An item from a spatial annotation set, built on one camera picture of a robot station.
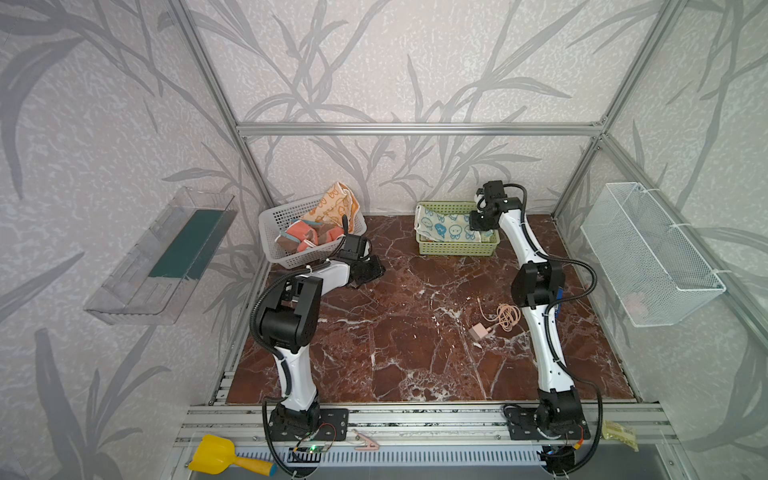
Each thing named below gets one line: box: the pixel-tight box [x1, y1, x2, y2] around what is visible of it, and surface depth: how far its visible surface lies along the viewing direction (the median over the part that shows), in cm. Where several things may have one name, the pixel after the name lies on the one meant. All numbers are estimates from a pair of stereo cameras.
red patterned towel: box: [274, 219, 344, 253], surface depth 109 cm
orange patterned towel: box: [302, 182, 360, 233], surface depth 115 cm
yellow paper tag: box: [602, 420, 639, 452], surface depth 72 cm
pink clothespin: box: [352, 429, 380, 451], surface depth 72 cm
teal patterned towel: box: [414, 205, 494, 243], surface depth 110 cm
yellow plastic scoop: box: [188, 434, 277, 476], surface depth 71 cm
